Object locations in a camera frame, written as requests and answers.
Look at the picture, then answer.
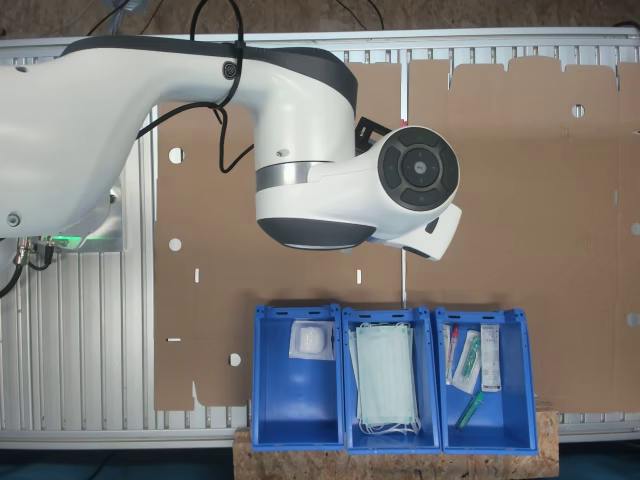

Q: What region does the blue plastic bin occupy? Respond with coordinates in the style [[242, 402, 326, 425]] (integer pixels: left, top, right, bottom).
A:
[[342, 305, 442, 455], [251, 303, 346, 451], [433, 306, 540, 455]]

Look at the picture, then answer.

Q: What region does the black gripper camera mount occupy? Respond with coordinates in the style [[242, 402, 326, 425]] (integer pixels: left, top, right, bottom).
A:
[[353, 115, 394, 156]]

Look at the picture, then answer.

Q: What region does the green syringe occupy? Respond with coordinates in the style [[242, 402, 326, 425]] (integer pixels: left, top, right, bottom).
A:
[[455, 391, 486, 432]]

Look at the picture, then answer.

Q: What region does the red-capped tube packet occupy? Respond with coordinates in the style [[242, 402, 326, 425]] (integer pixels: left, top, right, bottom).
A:
[[442, 323, 462, 386]]

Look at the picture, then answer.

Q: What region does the white printed flat packet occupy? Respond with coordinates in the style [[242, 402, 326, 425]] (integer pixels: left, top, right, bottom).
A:
[[480, 323, 503, 394]]

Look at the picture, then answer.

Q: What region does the clear bag of cotton pads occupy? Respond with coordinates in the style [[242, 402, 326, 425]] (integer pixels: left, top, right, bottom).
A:
[[288, 319, 337, 362]]

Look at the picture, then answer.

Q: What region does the brown cardboard sheet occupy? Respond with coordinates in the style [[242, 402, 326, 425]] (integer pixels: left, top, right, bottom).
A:
[[153, 60, 406, 412], [407, 55, 640, 416]]

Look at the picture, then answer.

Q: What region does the stack of white face masks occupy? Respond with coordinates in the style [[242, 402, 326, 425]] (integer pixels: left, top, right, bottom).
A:
[[348, 322, 423, 435]]

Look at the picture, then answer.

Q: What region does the clear packet with green syringe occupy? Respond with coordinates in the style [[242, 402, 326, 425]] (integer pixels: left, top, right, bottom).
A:
[[452, 329, 483, 394]]

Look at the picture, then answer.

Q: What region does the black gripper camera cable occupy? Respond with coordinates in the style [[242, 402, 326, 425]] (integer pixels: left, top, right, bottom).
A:
[[137, 0, 257, 174]]

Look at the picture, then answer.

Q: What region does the chipboard wood block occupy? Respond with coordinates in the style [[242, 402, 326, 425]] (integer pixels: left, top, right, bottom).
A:
[[232, 409, 560, 480]]

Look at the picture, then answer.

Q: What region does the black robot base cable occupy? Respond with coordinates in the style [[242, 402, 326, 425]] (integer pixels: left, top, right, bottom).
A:
[[0, 234, 57, 299]]

